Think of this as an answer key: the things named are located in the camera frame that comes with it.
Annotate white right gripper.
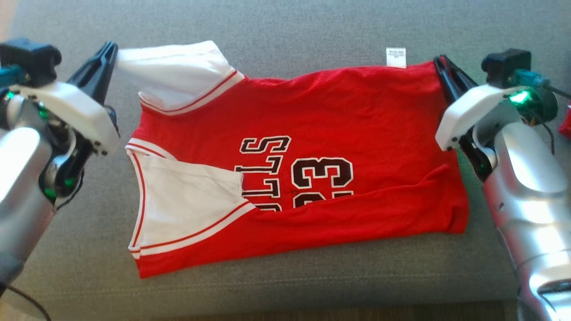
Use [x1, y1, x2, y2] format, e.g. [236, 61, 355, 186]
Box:
[433, 54, 522, 152]

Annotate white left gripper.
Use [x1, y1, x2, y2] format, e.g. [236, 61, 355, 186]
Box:
[9, 41, 121, 156]

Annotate red basketball jersey white sleeves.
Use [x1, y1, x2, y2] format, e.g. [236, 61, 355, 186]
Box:
[115, 41, 470, 279]

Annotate red shorts white band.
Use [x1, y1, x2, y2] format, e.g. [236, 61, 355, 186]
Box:
[558, 103, 571, 139]

